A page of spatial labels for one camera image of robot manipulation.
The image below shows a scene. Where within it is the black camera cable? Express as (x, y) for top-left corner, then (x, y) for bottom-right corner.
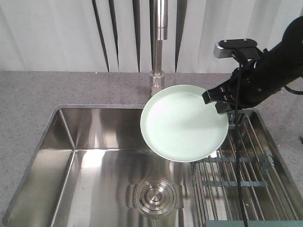
(233, 51), (249, 227)

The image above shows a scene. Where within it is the teal metal drying rack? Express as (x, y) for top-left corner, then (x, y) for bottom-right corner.
(191, 109), (303, 227)

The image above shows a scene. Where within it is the stainless steel sink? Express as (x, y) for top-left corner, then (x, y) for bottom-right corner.
(2, 104), (303, 227)

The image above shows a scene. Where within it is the light green round plate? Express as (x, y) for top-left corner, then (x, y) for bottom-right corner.
(140, 85), (229, 162)

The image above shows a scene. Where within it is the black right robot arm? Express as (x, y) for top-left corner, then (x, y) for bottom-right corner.
(202, 17), (303, 114)

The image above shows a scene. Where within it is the round steel sink drain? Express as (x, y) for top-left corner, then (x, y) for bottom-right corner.
(126, 177), (184, 219)

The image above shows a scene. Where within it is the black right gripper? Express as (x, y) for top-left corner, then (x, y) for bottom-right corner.
(202, 57), (281, 114)

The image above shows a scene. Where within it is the stainless steel faucet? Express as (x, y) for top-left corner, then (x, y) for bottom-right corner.
(150, 0), (168, 97)

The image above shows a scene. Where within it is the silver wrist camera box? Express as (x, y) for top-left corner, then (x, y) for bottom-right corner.
(214, 38), (258, 59)

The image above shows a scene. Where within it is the white pleated curtain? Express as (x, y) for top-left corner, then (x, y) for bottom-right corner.
(0, 0), (303, 73)

